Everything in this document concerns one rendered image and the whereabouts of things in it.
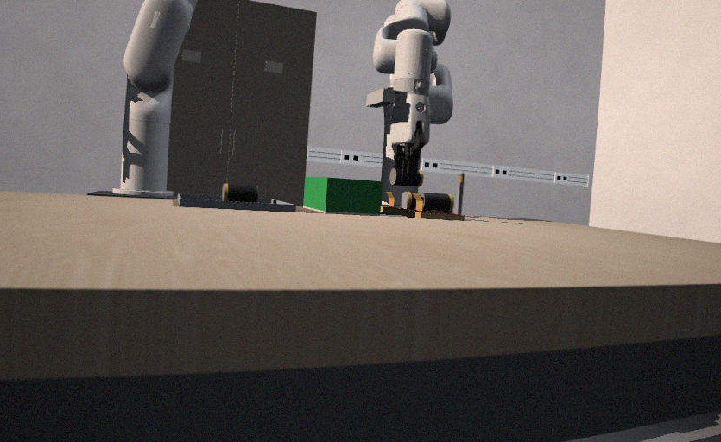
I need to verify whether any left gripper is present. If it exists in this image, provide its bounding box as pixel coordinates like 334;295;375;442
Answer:
390;92;430;180

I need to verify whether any green box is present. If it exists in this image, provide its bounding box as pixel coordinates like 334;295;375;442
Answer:
303;177;383;216

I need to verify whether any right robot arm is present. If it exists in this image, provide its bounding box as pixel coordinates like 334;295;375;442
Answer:
113;0;198;197

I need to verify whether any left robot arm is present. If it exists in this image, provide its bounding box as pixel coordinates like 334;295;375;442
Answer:
366;0;453;206

